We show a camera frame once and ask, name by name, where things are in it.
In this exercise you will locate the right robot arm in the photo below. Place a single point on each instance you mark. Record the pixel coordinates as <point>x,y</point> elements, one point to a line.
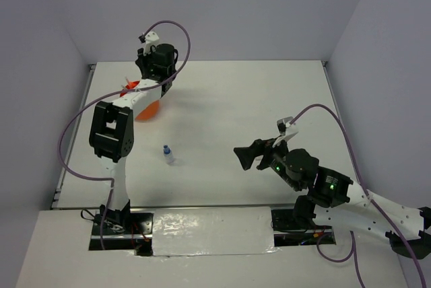
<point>329,198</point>

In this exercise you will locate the reflective silver front panel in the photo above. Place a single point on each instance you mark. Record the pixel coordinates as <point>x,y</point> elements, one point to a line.
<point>212,231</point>

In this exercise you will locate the orange round divided container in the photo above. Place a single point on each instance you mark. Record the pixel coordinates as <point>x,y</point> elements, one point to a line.
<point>150,110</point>

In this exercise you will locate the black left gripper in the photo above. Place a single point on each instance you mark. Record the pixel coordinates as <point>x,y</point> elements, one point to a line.
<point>142,60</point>

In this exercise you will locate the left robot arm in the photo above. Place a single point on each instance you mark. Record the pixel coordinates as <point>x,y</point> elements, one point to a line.
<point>112,132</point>

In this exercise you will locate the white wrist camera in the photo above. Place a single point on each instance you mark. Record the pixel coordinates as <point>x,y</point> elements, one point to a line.
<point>149,42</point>
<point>287,130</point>

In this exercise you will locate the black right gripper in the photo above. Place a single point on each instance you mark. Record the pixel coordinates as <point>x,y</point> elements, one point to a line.
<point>245,154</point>

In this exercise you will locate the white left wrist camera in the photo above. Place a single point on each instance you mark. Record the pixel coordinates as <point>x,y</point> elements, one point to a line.
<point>149,42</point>

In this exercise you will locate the small blue-capped glue bottle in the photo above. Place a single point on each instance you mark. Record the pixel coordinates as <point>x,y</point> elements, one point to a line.
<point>168,155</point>

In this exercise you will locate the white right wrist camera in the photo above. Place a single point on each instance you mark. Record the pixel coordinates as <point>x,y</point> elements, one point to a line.
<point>287,130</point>

